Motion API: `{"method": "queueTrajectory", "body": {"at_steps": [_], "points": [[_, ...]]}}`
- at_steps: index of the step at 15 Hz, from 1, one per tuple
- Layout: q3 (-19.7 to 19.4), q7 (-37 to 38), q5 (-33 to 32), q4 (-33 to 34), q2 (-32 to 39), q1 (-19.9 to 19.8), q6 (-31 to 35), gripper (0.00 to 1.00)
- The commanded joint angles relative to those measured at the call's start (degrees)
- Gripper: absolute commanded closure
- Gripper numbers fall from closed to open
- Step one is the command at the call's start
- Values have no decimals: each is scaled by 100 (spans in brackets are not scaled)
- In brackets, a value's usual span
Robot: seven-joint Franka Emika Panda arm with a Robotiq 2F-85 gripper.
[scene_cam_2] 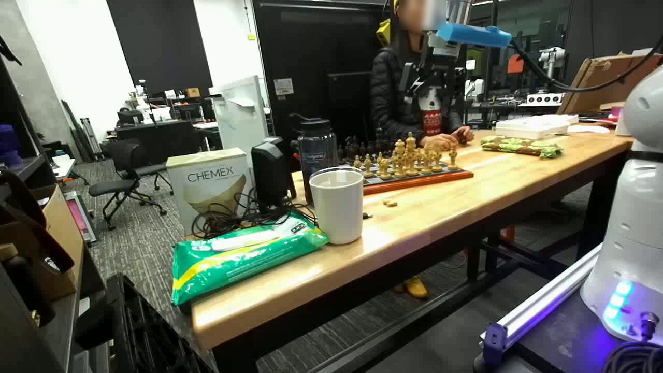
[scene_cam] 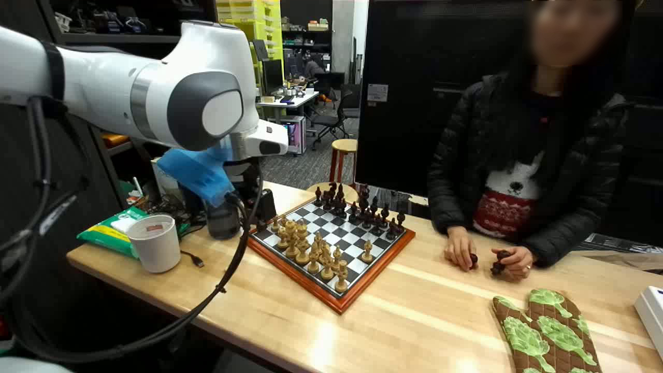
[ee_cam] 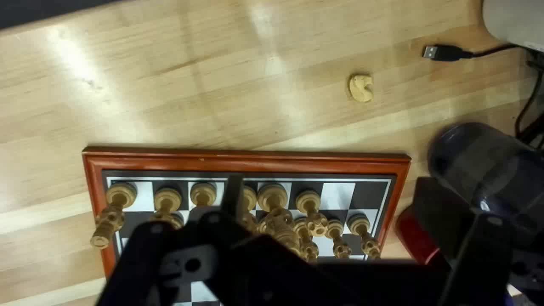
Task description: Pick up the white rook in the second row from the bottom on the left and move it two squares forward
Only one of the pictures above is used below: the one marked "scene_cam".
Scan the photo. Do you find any black office chair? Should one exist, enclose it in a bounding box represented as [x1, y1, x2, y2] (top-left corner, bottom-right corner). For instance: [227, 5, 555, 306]
[308, 83, 352, 152]

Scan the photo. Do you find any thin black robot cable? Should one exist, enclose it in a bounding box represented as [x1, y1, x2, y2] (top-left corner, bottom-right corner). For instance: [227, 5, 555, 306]
[13, 184, 267, 365]

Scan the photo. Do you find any round wooden stool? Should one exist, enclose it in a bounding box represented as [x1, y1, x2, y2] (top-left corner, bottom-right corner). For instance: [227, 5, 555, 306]
[328, 136, 360, 186]

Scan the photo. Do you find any yellow shelving rack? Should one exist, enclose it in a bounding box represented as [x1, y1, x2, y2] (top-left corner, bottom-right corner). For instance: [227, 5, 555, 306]
[214, 0, 286, 66]

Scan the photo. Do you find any wooden chessboard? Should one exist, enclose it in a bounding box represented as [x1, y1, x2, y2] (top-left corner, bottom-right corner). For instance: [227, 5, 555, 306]
[247, 184, 418, 316]

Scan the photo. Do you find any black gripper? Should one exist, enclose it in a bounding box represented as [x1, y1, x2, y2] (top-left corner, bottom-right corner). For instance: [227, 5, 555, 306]
[230, 155, 277, 224]

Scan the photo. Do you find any person's right forearm black sleeve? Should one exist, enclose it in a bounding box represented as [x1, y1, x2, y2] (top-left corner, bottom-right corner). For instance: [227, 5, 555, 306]
[427, 161, 487, 239]

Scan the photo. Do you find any green brown oven mitt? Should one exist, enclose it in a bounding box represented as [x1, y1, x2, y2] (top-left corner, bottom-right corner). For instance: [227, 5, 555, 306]
[490, 294, 555, 373]
[525, 286, 605, 373]

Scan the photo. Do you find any black partition panel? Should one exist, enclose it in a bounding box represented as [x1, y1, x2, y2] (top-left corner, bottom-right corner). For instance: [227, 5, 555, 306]
[355, 0, 526, 198]

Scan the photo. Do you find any person's left hand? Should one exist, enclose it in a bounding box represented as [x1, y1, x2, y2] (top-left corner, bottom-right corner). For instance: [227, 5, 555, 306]
[493, 244, 537, 284]

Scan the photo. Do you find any paper label on partition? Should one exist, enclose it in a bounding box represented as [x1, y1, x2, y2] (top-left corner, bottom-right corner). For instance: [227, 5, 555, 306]
[365, 80, 391, 105]

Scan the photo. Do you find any thick black cable bundle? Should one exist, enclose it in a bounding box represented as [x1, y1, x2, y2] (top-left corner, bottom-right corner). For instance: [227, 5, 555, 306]
[0, 96, 59, 300]

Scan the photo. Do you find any green wipes pack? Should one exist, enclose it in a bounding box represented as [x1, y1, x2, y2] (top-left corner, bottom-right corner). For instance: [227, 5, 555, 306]
[74, 206, 154, 262]

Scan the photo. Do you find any cluttered background desk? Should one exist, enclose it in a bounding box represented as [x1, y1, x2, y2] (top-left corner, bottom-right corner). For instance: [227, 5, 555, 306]
[256, 84, 321, 121]

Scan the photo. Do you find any white paper cup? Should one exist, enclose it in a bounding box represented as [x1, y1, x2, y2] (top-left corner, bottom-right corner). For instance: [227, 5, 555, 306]
[126, 211, 185, 275]

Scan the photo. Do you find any person's right hand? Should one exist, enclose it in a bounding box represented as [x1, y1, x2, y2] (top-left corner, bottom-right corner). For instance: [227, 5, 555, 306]
[443, 224, 481, 274]

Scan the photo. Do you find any small black plug cable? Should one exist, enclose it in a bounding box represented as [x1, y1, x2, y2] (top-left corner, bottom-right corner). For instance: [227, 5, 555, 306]
[178, 249, 208, 271]

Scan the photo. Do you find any dark storage shelf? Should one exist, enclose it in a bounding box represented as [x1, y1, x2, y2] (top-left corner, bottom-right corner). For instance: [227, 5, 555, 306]
[39, 0, 218, 50]

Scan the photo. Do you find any person's left forearm black sleeve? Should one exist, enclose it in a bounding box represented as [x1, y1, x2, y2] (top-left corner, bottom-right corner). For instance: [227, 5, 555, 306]
[525, 183, 629, 271]

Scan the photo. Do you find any white plastic box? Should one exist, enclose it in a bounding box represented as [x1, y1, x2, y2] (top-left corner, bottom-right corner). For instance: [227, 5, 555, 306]
[634, 281, 663, 359]

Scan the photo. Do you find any person in black puffer jacket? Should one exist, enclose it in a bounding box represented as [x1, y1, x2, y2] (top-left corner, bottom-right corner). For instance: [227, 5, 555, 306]
[425, 0, 634, 271]

